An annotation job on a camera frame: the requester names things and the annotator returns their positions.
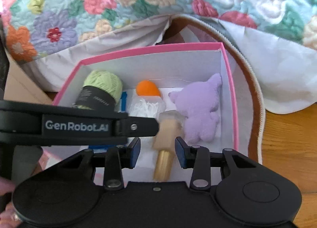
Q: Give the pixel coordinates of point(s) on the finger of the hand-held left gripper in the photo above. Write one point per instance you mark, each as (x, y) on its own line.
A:
(141, 126)

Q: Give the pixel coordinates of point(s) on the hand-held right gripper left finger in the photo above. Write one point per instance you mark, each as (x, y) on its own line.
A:
(135, 152)

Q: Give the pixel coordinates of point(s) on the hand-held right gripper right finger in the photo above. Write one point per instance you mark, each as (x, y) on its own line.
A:
(180, 153)

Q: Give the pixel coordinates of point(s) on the gold perfume bottle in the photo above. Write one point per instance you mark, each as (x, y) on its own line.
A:
(163, 163)

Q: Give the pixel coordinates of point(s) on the blue box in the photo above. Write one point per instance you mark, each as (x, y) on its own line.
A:
(123, 101)

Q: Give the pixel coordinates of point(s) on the orange ball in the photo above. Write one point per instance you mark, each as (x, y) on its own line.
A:
(147, 89)

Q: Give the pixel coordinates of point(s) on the green yarn ball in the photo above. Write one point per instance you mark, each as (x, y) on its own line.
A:
(104, 82)

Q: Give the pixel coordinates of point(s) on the pink box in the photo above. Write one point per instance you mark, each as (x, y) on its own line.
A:
(227, 69)

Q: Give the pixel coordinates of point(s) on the person's left hand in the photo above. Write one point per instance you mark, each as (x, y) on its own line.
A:
(6, 187)

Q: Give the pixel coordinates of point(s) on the clear cotton swab box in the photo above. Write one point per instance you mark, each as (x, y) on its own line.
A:
(146, 106)

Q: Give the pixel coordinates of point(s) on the beige cardboard panel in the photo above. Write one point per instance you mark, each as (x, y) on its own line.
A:
(22, 86)

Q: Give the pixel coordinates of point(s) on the purple plush toy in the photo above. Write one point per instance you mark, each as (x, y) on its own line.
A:
(200, 109)

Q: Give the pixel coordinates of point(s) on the floral quilt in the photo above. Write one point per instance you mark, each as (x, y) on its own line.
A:
(123, 2)

